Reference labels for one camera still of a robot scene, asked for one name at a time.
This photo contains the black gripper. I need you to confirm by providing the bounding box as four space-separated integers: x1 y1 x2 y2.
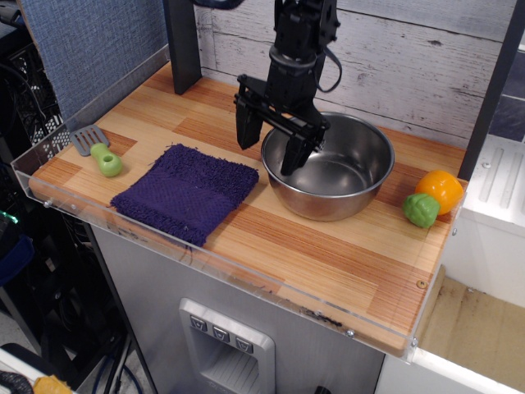
235 46 327 176

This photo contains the stainless steel pot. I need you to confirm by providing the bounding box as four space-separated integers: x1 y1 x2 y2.
261 112 395 222

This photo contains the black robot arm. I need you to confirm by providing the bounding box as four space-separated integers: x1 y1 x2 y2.
235 1 340 176

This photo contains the purple cloth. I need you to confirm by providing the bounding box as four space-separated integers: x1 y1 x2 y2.
111 144 259 246

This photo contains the green toy vegetable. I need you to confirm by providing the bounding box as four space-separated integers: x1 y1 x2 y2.
402 193 441 228

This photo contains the orange toy pepper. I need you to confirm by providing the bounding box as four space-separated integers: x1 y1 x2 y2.
414 170 464 216

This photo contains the blue fabric panel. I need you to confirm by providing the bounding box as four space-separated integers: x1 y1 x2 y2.
19 1 167 123

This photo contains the silver toy fridge cabinet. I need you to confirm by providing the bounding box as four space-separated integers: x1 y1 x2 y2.
94 228 384 393

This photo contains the black plastic crate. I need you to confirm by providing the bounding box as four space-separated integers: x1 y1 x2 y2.
1 44 63 144

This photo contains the white toy sink unit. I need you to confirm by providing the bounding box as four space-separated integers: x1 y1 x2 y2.
377 135 524 393

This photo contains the dark grey left post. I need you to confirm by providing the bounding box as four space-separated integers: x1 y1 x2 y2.
162 0 202 95

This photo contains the dark grey post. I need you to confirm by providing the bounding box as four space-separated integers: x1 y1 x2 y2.
458 0 524 181
162 0 202 95

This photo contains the grey spatula green handle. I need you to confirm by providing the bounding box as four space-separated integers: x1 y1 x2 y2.
69 125 123 177

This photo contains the clear acrylic guard rail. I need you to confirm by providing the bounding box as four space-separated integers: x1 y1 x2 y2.
13 66 464 358

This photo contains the dark grey right post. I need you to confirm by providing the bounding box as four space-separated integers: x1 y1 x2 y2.
458 0 524 181

